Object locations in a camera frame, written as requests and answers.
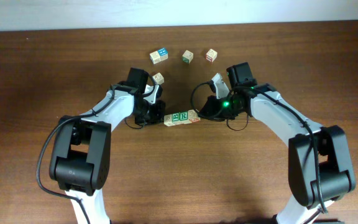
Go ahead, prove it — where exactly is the baseball picture wooden block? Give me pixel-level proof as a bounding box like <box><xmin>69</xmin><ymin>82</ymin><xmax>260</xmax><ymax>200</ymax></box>
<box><xmin>152</xmin><ymin>72</ymin><xmax>164</xmax><ymax>85</ymax></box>

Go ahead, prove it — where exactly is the red sided wooden block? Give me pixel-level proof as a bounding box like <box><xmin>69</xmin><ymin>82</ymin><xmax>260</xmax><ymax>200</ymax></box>
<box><xmin>188</xmin><ymin>110</ymin><xmax>201</xmax><ymax>123</ymax></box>

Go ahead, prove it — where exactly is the red sided far block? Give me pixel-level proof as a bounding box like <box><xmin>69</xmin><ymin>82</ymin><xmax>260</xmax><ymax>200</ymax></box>
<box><xmin>206</xmin><ymin>49</ymin><xmax>218</xmax><ymax>62</ymax></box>

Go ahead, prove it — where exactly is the green sided wooden block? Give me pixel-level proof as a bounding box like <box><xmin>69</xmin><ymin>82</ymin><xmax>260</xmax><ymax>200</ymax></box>
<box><xmin>182</xmin><ymin>50</ymin><xmax>194</xmax><ymax>63</ymax></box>

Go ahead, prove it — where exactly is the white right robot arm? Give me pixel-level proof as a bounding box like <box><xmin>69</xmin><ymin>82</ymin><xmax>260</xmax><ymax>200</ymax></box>
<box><xmin>197</xmin><ymin>62</ymin><xmax>356</xmax><ymax>224</ymax></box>

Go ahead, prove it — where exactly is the green letter R block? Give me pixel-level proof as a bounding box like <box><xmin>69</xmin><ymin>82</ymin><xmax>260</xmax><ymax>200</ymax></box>
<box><xmin>180</xmin><ymin>111</ymin><xmax>191</xmax><ymax>124</ymax></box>

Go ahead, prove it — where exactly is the plain wooden block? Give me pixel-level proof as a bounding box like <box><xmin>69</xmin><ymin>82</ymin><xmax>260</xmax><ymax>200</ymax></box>
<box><xmin>149</xmin><ymin>51</ymin><xmax>161</xmax><ymax>64</ymax></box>

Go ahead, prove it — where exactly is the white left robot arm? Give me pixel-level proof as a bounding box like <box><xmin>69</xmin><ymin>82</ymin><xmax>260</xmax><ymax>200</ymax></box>
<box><xmin>48</xmin><ymin>68</ymin><xmax>165</xmax><ymax>223</ymax></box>

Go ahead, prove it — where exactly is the blue top wooden block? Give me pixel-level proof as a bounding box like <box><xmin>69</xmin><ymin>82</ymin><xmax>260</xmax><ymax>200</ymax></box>
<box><xmin>157</xmin><ymin>48</ymin><xmax>168</xmax><ymax>61</ymax></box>

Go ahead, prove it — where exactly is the wooden letter M block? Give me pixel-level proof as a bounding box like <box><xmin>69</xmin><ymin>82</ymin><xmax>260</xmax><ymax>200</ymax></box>
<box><xmin>163</xmin><ymin>114</ymin><xmax>175</xmax><ymax>126</ymax></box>

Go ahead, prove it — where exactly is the green letter B block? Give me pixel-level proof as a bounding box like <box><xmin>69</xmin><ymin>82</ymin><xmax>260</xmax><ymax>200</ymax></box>
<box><xmin>172</xmin><ymin>113</ymin><xmax>182</xmax><ymax>125</ymax></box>

